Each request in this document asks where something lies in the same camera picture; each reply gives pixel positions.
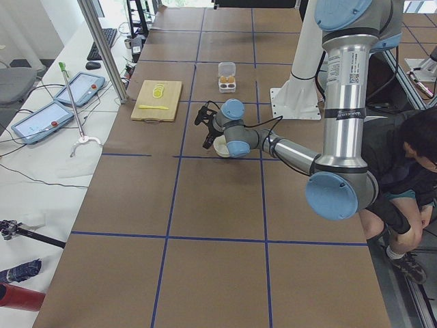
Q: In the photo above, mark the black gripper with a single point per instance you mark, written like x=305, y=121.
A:
x=214, y=128

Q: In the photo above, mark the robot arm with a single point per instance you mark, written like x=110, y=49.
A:
x=342, y=35

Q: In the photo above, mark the clear plastic egg box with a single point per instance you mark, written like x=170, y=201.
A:
x=226, y=77

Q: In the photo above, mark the white bowl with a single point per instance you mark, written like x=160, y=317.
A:
x=220, y=147

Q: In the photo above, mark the wooden cutting board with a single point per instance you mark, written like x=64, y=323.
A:
x=170, y=99

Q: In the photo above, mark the lemon slice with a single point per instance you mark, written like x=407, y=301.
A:
x=157, y=93

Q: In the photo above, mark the yellow plastic knife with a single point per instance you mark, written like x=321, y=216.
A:
x=153, y=107

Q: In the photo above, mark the reacher grabber stick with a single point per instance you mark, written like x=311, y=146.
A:
x=83, y=138

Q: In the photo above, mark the black computer mouse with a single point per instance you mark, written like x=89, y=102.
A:
x=92, y=65

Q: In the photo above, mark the blue teach pendant tablet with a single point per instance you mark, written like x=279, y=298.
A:
x=42, y=123

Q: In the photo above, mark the seated person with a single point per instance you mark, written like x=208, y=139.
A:
x=401, y=154

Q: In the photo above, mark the grey office chair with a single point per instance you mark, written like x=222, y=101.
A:
x=16, y=84

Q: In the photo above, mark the black tripod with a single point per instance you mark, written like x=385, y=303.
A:
x=11, y=228

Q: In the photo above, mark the folded dark blue umbrella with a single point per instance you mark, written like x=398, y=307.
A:
x=21, y=272

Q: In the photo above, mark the red cylinder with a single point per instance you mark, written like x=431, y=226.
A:
x=21, y=298

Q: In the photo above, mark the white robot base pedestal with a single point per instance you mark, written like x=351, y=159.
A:
x=297, y=99

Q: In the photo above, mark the aluminium frame post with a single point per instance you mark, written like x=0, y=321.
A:
x=93, y=23

